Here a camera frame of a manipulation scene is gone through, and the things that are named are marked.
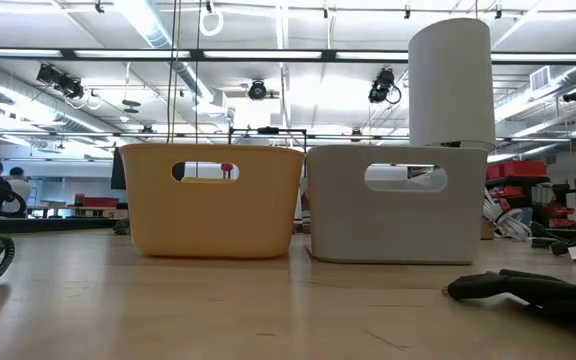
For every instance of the yellow plastic bin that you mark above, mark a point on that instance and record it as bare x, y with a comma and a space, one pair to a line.
213, 220

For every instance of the black ceiling spotlight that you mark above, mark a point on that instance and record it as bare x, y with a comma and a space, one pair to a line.
60, 82
574, 95
257, 90
382, 86

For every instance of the light grey plastic bin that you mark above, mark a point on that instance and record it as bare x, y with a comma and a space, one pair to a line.
398, 225

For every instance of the black overhead light bar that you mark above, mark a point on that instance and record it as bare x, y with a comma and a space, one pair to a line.
268, 54

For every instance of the white shade table lamp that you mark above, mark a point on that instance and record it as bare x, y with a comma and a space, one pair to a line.
450, 80

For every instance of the red crate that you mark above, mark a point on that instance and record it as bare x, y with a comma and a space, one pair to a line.
97, 202

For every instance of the red bin storage rack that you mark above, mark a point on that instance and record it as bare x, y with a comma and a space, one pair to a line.
518, 170

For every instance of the black metal stand frame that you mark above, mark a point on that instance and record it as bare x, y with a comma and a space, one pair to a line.
268, 131

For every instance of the silver ceiling air duct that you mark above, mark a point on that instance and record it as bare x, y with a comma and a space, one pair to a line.
153, 30

